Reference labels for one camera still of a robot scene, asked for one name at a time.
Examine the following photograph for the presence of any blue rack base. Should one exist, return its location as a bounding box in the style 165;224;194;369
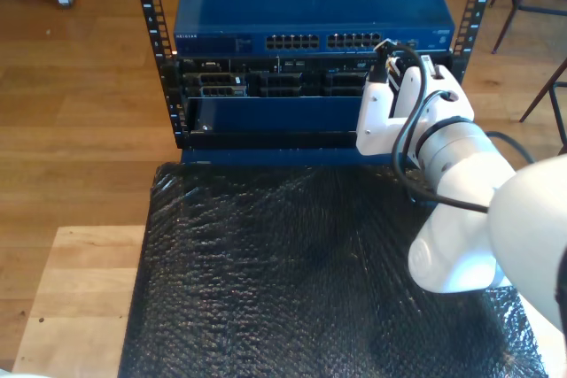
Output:
180;146;421;167

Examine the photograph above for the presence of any black textured mat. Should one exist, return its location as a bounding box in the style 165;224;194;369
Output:
118;160;550;378

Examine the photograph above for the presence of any black rack frame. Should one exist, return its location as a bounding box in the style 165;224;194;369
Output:
128;0;502;151

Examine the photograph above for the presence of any black rack server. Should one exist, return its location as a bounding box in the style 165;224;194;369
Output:
176;55;451;98

